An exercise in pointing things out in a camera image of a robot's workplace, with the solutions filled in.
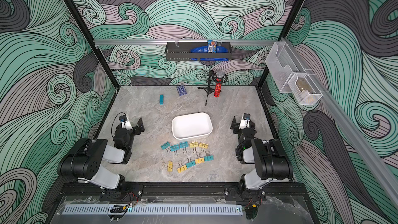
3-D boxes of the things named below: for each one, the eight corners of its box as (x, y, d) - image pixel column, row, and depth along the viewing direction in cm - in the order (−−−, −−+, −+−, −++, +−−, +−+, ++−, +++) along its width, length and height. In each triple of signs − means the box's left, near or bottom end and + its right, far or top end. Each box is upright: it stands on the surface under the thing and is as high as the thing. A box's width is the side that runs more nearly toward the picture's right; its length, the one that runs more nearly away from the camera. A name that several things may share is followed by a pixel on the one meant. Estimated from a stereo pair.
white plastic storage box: (171, 142, 92) (170, 137, 88) (174, 117, 104) (173, 112, 100) (212, 142, 92) (213, 137, 88) (210, 117, 104) (211, 112, 100)
